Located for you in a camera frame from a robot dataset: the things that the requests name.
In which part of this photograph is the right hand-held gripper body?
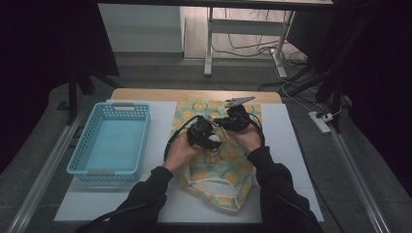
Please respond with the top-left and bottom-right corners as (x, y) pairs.
(223, 95), (257, 132)

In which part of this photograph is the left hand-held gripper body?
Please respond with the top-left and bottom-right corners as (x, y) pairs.
(186, 115), (219, 153)

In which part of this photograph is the lemon print cloth bag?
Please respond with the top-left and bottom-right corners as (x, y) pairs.
(170, 98), (264, 214)

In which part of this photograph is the blue plastic basket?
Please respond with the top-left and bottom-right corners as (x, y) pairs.
(66, 101), (152, 183)

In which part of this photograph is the person's right hand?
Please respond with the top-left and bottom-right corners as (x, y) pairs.
(230, 123), (264, 155)

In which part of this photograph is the person's left hand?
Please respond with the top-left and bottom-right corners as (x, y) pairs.
(161, 131), (203, 175)

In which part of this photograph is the white table mat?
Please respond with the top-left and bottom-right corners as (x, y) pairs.
(53, 99), (325, 224)

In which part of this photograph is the white power strip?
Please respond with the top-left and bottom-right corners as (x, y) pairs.
(308, 111), (333, 135)

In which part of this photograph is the black stand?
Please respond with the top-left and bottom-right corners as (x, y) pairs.
(284, 13), (353, 134)
(56, 66), (115, 126)

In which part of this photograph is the black curtain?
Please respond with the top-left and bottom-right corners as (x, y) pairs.
(287, 0), (412, 198)
(0, 0), (121, 174)

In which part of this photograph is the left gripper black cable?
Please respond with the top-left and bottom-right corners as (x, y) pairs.
(74, 114), (200, 233)

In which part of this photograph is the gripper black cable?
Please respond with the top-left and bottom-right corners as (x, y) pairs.
(247, 112), (324, 233)
(74, 114), (200, 233)

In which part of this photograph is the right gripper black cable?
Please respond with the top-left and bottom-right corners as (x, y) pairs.
(247, 112), (324, 233)

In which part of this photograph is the white floor cable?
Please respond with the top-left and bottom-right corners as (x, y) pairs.
(275, 62), (343, 119)

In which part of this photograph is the tangle of floor cables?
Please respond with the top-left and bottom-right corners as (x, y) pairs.
(210, 8), (309, 61)

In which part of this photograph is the white desk frame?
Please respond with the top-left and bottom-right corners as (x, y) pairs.
(203, 6), (296, 79)

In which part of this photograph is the metal floor rail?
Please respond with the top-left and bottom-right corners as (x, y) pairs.
(6, 108), (86, 233)
(329, 127), (392, 233)

